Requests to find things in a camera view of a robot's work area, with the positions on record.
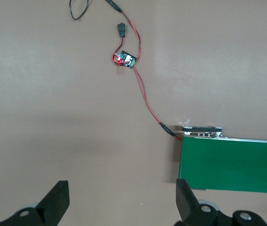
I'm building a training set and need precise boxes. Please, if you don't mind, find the thin black looped cable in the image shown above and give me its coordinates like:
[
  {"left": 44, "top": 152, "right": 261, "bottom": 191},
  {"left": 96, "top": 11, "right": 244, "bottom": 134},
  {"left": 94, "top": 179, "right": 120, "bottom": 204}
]
[{"left": 69, "top": 0, "right": 91, "bottom": 21}]

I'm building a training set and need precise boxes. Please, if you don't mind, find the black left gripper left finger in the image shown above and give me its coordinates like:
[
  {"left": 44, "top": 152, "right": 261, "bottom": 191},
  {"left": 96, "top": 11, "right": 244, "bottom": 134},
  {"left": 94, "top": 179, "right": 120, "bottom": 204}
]
[{"left": 0, "top": 180, "right": 70, "bottom": 226}]

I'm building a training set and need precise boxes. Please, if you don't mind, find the green conveyor belt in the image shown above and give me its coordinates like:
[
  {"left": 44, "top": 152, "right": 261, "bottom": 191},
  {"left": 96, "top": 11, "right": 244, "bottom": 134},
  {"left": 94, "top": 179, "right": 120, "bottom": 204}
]
[{"left": 177, "top": 125, "right": 267, "bottom": 195}]

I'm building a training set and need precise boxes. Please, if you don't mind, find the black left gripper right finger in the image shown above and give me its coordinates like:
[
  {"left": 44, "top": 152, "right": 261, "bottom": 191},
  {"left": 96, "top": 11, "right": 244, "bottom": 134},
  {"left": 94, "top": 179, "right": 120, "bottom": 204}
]
[{"left": 175, "top": 178, "right": 267, "bottom": 226}]

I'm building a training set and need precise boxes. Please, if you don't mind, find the red and black wire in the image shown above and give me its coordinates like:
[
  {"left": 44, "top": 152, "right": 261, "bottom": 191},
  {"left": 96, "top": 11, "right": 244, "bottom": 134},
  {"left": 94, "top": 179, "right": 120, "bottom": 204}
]
[{"left": 105, "top": 0, "right": 183, "bottom": 143}]

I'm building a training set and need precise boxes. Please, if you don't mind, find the small controller circuit board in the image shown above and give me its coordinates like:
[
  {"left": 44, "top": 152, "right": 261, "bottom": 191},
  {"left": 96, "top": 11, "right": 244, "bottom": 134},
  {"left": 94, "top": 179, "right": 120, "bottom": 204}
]
[{"left": 111, "top": 50, "right": 139, "bottom": 71}]

